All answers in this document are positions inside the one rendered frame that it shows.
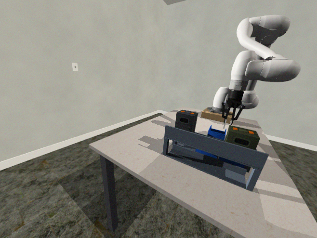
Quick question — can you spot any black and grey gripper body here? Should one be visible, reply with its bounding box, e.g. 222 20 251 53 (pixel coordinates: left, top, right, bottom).
226 90 244 108

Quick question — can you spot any dark green case with handle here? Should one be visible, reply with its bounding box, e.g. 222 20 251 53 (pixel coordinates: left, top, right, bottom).
225 125 260 150

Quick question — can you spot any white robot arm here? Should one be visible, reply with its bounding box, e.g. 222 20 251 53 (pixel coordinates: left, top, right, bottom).
207 15 301 114

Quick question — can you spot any black case with orange latches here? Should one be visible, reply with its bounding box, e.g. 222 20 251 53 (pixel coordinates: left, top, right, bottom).
175 110 198 133

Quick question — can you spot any grey metal shelf rack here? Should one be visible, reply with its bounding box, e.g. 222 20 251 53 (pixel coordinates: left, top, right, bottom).
162 125 269 192

